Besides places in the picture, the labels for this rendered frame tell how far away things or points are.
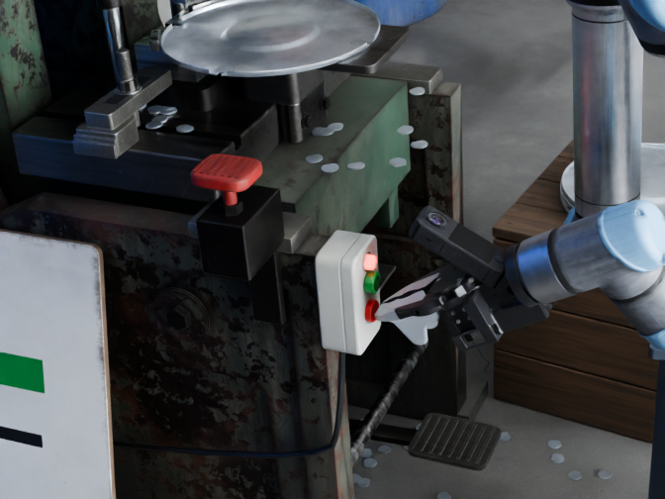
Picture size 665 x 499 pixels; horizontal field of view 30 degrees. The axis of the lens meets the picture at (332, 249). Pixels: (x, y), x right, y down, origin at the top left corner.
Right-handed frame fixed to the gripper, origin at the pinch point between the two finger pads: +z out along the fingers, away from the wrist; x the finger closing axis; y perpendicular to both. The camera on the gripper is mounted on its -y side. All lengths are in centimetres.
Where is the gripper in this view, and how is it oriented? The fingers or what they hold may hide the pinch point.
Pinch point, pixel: (381, 307)
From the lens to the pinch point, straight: 148.5
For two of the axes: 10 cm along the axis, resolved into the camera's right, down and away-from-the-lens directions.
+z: -7.6, 3.0, 5.8
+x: 4.0, -4.9, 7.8
